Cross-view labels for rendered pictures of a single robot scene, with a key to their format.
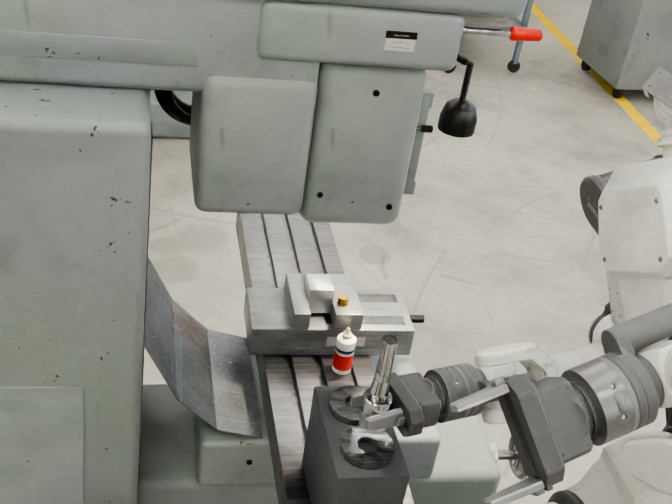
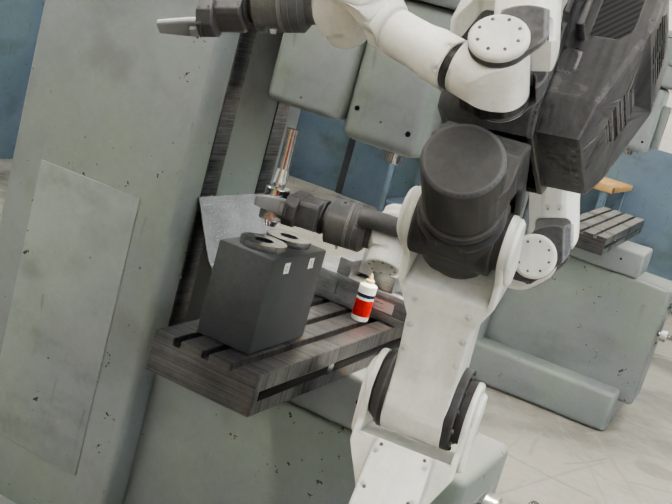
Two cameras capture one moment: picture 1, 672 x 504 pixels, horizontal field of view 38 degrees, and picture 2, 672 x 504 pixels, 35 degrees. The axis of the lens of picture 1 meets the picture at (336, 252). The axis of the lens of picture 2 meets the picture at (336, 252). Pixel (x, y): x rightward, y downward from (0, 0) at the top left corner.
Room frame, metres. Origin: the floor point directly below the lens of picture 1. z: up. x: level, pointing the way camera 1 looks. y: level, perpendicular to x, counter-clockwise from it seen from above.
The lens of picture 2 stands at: (-0.24, -1.41, 1.56)
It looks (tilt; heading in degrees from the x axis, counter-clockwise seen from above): 12 degrees down; 39
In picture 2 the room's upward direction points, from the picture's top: 16 degrees clockwise
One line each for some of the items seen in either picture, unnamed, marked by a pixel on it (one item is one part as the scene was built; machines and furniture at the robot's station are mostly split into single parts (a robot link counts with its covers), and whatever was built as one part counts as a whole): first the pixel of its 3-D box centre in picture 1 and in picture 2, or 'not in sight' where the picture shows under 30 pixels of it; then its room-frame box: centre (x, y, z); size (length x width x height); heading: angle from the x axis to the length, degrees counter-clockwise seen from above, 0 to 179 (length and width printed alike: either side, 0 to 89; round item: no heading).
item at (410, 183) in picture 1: (411, 140); not in sight; (1.65, -0.10, 1.45); 0.04 x 0.04 x 0.21; 15
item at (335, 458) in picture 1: (352, 465); (264, 286); (1.22, -0.09, 1.02); 0.22 x 0.12 x 0.20; 16
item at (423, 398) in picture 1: (425, 399); (320, 217); (1.22, -0.18, 1.20); 0.13 x 0.12 x 0.10; 29
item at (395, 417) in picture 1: (384, 422); (270, 204); (1.15, -0.12, 1.20); 0.06 x 0.02 x 0.03; 119
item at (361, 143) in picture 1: (353, 125); (413, 78); (1.63, 0.01, 1.47); 0.21 x 0.19 x 0.32; 15
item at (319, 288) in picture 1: (318, 293); (376, 262); (1.70, 0.02, 1.03); 0.06 x 0.05 x 0.06; 14
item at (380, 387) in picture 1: (384, 368); (286, 158); (1.18, -0.10, 1.28); 0.03 x 0.03 x 0.11
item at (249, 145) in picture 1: (248, 119); (339, 56); (1.58, 0.19, 1.47); 0.24 x 0.19 x 0.26; 15
